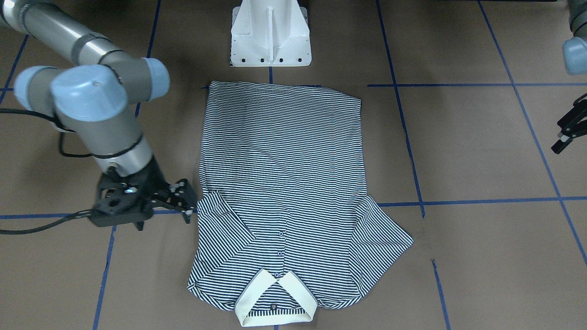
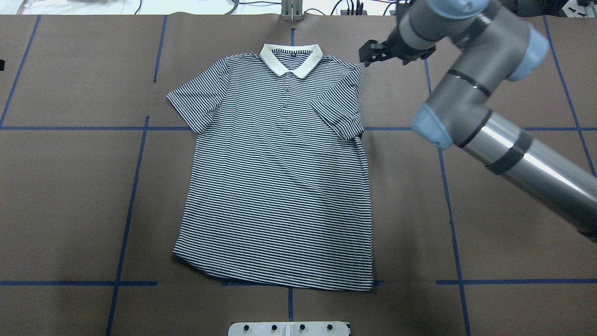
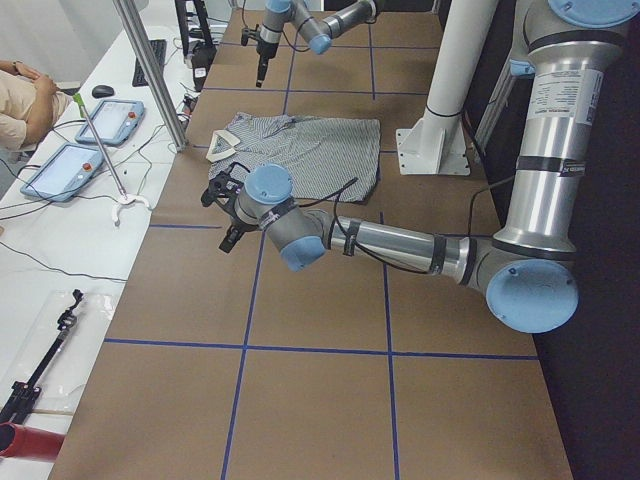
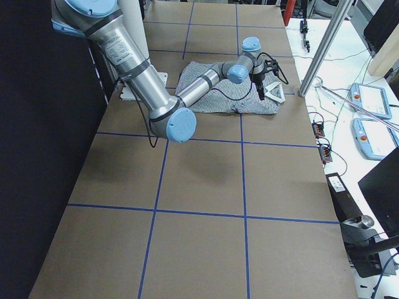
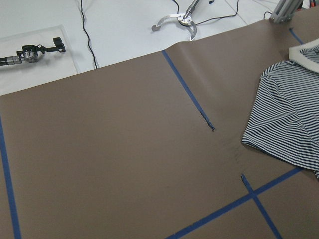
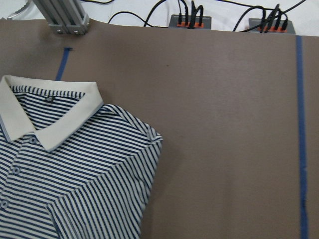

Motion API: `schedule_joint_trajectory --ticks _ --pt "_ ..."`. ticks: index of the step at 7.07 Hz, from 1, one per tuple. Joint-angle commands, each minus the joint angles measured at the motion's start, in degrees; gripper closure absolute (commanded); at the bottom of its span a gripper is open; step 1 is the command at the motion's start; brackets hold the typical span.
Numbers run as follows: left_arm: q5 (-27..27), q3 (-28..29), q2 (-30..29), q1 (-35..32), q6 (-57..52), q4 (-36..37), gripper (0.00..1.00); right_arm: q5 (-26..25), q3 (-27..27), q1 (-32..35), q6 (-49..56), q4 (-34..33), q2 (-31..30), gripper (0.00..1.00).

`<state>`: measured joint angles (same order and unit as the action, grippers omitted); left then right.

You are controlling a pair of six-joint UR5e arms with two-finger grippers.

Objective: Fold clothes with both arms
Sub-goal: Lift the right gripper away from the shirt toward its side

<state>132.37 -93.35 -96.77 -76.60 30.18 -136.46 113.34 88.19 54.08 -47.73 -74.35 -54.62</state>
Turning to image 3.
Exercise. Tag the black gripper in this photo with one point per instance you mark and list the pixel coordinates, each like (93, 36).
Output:
(235, 223)
(263, 52)

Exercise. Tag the striped polo shirt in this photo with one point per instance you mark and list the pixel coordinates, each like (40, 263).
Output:
(320, 154)

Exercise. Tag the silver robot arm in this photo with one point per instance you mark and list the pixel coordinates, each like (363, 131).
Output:
(523, 271)
(318, 34)

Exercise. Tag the white-tipped metal grabber stick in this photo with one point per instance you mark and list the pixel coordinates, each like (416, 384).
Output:
(125, 198)

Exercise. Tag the far blue teach pendant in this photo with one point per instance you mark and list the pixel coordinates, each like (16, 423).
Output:
(115, 120)

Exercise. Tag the blue teach pendant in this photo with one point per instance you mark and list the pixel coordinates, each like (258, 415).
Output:
(115, 120)
(64, 174)

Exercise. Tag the black computer mouse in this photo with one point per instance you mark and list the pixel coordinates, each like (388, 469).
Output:
(102, 91)

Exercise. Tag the near blue teach pendant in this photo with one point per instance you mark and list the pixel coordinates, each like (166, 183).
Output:
(64, 174)

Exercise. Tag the seated person beige shirt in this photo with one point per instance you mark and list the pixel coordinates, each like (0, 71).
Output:
(31, 105)

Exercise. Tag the black grabber tool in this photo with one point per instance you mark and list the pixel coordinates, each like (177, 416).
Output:
(25, 393)

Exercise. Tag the red cylinder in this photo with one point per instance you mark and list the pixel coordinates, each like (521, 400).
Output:
(29, 443)

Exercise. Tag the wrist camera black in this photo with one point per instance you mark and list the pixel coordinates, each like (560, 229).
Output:
(249, 34)
(221, 186)

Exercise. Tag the aluminium frame post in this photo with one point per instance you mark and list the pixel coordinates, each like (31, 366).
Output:
(140, 43)

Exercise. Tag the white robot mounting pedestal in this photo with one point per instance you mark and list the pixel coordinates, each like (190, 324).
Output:
(435, 145)

